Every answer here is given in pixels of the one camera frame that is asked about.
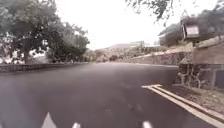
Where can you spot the row of trees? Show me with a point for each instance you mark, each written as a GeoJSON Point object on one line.
{"type": "Point", "coordinates": [40, 30]}

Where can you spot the stone wall with railing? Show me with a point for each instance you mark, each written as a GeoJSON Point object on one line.
{"type": "Point", "coordinates": [206, 56]}

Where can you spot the robot's own part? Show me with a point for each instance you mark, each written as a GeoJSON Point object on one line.
{"type": "Point", "coordinates": [147, 125]}
{"type": "Point", "coordinates": [76, 125]}

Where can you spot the distant hill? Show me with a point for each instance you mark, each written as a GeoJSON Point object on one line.
{"type": "Point", "coordinates": [116, 50]}

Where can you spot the low stone kerb wall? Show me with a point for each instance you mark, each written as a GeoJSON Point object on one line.
{"type": "Point", "coordinates": [30, 67]}

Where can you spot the building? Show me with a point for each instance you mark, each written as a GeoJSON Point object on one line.
{"type": "Point", "coordinates": [173, 35]}

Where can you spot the pale painted road line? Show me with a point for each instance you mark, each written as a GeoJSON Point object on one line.
{"type": "Point", "coordinates": [180, 101]}

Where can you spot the long low stone wall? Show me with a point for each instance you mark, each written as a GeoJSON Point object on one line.
{"type": "Point", "coordinates": [156, 58]}

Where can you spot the dirt verge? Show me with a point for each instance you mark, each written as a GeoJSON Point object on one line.
{"type": "Point", "coordinates": [203, 96]}

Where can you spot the grey asphalt road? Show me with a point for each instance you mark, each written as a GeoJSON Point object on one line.
{"type": "Point", "coordinates": [100, 93]}

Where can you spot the overhanging tree branches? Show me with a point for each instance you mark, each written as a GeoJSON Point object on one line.
{"type": "Point", "coordinates": [156, 6]}

